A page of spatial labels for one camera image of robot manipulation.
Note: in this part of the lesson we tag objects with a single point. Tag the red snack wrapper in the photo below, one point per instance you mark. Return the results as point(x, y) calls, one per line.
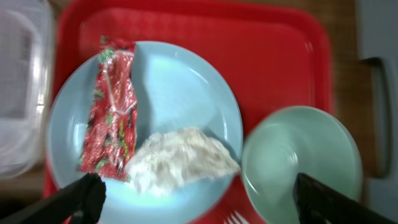
point(110, 138)

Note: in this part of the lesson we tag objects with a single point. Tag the red plastic tray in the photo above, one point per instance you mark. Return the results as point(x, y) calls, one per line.
point(270, 57)

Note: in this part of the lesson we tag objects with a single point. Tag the mint green bowl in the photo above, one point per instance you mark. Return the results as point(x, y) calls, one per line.
point(298, 139)

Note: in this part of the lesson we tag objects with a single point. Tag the clear plastic storage bin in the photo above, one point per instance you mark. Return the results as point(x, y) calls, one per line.
point(27, 49)

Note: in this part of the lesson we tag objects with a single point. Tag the grey dishwasher rack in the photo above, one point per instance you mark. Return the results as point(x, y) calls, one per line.
point(377, 45)

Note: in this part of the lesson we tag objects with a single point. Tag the light blue plate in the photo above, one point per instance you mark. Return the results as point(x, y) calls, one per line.
point(175, 89)

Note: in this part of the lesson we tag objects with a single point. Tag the white plastic fork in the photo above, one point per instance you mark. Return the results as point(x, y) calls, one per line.
point(235, 218)

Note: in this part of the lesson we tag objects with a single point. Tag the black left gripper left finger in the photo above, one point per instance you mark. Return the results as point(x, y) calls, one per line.
point(80, 202)

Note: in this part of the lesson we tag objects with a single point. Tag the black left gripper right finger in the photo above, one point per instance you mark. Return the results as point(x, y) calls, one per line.
point(316, 203)

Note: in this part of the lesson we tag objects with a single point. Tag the white napkin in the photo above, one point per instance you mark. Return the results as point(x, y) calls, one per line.
point(169, 161)

